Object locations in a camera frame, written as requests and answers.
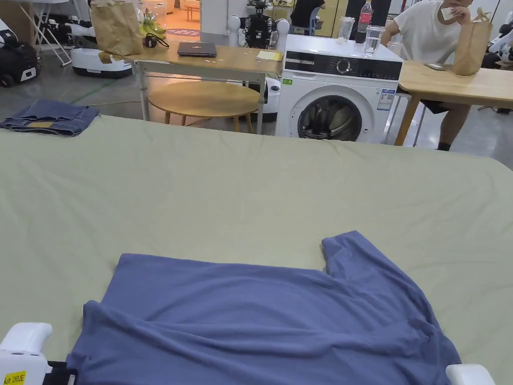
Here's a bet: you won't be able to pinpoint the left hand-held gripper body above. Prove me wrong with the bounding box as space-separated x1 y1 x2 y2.
0 322 79 385

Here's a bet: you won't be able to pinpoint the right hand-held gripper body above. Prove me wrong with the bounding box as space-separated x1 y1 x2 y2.
445 363 496 385

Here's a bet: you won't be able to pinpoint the blue shirt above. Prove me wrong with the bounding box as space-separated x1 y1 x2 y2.
66 230 462 385

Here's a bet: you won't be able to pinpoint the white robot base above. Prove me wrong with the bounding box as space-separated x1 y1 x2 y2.
71 35 133 79

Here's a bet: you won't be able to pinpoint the folded blue jeans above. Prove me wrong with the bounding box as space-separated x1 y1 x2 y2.
0 99 101 138

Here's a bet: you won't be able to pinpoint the bed with pale green sheet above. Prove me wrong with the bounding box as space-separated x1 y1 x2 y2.
0 113 513 385

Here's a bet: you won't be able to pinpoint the wooden table with paper bag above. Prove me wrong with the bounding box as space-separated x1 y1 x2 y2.
394 8 513 147

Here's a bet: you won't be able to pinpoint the white washing machine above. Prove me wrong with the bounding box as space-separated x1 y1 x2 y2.
275 0 405 144

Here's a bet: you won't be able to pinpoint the round low wooden table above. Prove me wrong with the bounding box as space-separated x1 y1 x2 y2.
148 81 261 134

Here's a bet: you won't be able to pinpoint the rectangular wooden table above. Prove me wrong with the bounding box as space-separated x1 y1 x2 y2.
90 0 285 135

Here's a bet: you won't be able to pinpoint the black and white humanoid robot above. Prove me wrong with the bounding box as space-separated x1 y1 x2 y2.
228 0 291 51

